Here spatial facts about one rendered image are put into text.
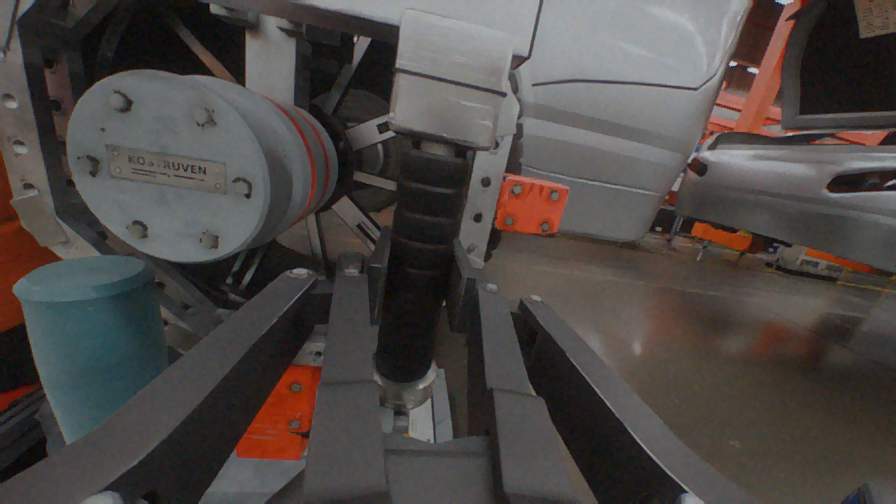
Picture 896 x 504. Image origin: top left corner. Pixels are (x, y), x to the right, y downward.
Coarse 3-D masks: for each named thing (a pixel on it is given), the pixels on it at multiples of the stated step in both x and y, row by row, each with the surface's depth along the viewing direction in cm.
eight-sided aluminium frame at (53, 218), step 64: (0, 0) 26; (64, 0) 30; (0, 64) 27; (64, 64) 31; (0, 128) 29; (64, 128) 33; (512, 128) 34; (64, 192) 33; (64, 256) 34; (128, 256) 39; (192, 320) 39
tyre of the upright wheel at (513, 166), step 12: (96, 24) 34; (108, 24) 34; (84, 36) 34; (96, 36) 34; (84, 48) 34; (96, 48) 35; (84, 60) 35; (96, 60) 35; (84, 72) 35; (516, 84) 41; (516, 96) 42; (516, 120) 42; (516, 132) 43; (516, 144) 43; (516, 156) 44; (516, 168) 45; (492, 240) 48; (492, 252) 50; (216, 300) 46
